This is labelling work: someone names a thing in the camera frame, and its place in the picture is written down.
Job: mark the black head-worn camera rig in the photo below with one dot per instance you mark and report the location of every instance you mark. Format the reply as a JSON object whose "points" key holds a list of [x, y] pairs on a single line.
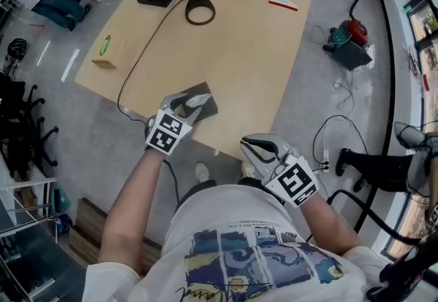
{"points": [[393, 273]]}

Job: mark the brown wooden crate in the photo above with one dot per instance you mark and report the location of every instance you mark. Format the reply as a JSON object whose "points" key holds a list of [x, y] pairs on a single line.
{"points": [[89, 225]]}

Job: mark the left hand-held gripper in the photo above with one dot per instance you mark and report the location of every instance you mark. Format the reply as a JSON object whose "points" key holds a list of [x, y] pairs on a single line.
{"points": [[167, 133]]}

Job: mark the person's right white shoe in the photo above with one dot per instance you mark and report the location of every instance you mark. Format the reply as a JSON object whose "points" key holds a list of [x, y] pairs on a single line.
{"points": [[245, 170]]}

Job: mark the teal bag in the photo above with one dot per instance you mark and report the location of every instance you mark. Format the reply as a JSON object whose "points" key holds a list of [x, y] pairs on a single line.
{"points": [[63, 201]]}

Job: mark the black office chair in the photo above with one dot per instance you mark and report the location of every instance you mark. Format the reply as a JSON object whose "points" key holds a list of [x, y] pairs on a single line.
{"points": [[29, 102], [42, 143]]}

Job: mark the white cloth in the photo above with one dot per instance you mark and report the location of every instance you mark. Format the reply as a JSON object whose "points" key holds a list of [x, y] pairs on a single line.
{"points": [[200, 99]]}

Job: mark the white printed t-shirt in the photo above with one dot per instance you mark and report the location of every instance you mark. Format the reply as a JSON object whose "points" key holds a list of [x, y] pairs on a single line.
{"points": [[239, 211]]}

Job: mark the red vacuum cleaner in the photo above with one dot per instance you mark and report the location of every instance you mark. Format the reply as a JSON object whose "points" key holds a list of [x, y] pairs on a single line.
{"points": [[356, 28]]}

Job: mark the white metal rack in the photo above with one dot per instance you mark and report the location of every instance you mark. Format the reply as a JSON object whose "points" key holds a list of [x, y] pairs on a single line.
{"points": [[34, 181]]}

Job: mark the black tissue box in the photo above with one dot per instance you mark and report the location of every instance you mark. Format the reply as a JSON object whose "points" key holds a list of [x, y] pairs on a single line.
{"points": [[208, 110]]}

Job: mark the light wooden table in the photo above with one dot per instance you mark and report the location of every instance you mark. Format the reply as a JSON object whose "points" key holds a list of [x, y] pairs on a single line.
{"points": [[239, 64]]}

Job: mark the person's white shoe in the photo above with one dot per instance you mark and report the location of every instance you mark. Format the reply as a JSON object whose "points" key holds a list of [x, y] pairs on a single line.
{"points": [[202, 172], [245, 170]]}

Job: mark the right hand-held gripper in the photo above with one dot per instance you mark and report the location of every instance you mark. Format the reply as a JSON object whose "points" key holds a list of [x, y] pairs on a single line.
{"points": [[294, 184]]}

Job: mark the white power strip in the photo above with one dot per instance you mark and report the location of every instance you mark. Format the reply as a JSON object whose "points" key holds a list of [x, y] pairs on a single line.
{"points": [[324, 160]]}

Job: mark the dark grey square box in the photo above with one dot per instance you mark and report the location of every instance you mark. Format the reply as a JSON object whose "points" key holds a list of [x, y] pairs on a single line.
{"points": [[352, 55]]}

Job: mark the black-framed window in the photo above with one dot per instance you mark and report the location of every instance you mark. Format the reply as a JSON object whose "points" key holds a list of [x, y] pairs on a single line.
{"points": [[429, 20]]}

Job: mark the person's left white shoe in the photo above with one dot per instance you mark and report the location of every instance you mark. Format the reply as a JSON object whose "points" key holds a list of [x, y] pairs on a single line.
{"points": [[202, 172]]}

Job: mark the person's left forearm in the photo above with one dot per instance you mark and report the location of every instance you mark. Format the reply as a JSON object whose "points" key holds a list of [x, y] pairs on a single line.
{"points": [[137, 198]]}

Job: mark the person's right forearm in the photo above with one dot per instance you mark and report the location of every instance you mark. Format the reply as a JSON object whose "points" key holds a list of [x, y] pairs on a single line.
{"points": [[325, 225]]}

